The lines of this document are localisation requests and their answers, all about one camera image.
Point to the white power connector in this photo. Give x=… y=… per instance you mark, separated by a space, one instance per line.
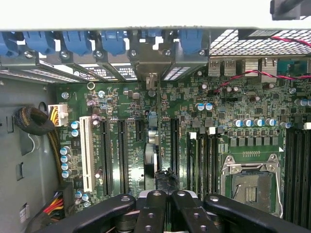
x=58 y=115

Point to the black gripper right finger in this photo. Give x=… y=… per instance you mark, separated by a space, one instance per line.
x=192 y=213

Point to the green motherboard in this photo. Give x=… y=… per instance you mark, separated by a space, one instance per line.
x=184 y=102

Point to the teal rear port connector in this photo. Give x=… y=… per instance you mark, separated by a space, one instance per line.
x=291 y=66

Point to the metal locking lever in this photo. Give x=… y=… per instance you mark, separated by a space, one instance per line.
x=279 y=194

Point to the black rectangular block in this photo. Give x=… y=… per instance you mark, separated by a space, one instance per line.
x=289 y=9

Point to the metal socket cover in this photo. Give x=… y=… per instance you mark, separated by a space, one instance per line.
x=250 y=167

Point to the black case fan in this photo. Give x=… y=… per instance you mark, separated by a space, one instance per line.
x=267 y=34

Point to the silver USB port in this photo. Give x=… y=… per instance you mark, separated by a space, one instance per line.
x=229 y=68
x=215 y=68

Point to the silver rear port housing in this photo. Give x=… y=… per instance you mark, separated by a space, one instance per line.
x=252 y=66
x=269 y=65

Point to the silver power supply unit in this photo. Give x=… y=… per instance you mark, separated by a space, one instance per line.
x=12 y=170

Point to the blue card retention clip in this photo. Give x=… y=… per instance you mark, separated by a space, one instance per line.
x=153 y=34
x=7 y=44
x=190 y=41
x=114 y=41
x=39 y=42
x=76 y=42

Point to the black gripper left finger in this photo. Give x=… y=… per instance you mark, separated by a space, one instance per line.
x=150 y=213

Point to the short black expansion slot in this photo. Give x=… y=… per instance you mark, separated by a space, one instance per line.
x=139 y=129

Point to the white expansion slot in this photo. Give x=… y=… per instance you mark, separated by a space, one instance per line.
x=86 y=153

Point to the CPU socket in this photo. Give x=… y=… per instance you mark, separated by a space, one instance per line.
x=252 y=191

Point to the dark grey open PC case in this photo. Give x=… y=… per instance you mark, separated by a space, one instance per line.
x=192 y=59

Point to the black RAM slot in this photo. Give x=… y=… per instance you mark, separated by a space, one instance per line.
x=308 y=174
x=295 y=174
x=288 y=174
x=201 y=165
x=302 y=174
x=216 y=165
x=209 y=165

